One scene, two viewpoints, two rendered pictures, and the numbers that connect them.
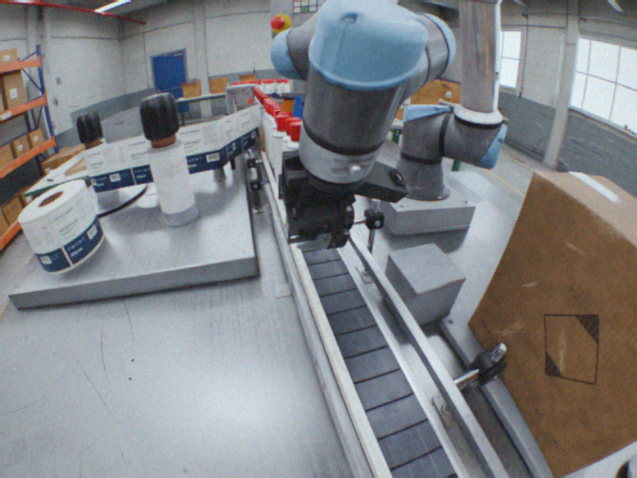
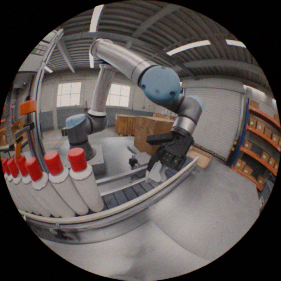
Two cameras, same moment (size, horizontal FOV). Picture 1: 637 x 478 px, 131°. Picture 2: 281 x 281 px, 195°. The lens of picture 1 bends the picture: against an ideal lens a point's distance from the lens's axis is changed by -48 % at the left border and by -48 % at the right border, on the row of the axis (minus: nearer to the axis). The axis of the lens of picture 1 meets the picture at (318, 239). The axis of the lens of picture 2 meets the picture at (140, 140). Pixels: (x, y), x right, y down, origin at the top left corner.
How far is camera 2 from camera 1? 52 cm
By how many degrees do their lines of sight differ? 94
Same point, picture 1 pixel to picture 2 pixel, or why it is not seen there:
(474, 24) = (110, 79)
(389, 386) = not seen: hidden behind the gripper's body
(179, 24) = not seen: outside the picture
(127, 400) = (219, 216)
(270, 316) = (167, 205)
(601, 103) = (66, 101)
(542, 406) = not seen: hidden behind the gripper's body
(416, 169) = (85, 145)
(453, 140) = (96, 126)
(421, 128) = (83, 127)
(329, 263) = (143, 186)
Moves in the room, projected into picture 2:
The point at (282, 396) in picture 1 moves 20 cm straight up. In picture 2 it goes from (186, 189) to (204, 158)
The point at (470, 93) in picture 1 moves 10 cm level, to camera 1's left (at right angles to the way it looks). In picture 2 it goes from (101, 105) to (98, 104)
